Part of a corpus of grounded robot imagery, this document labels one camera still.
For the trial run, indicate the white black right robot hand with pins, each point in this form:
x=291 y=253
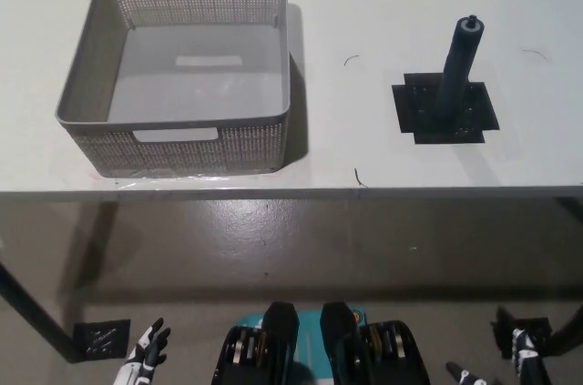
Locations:
x=524 y=349

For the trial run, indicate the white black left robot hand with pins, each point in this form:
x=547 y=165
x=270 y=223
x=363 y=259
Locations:
x=148 y=348

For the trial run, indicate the dark grey electric screwdriver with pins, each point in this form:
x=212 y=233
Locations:
x=457 y=66

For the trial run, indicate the black metal table leg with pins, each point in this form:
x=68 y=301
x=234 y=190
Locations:
x=41 y=312

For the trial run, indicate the black taped screwdriver stand plate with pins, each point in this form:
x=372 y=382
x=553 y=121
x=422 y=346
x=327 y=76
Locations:
x=410 y=105

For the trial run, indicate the grey perforated plastic basket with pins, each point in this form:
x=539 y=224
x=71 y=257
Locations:
x=191 y=62

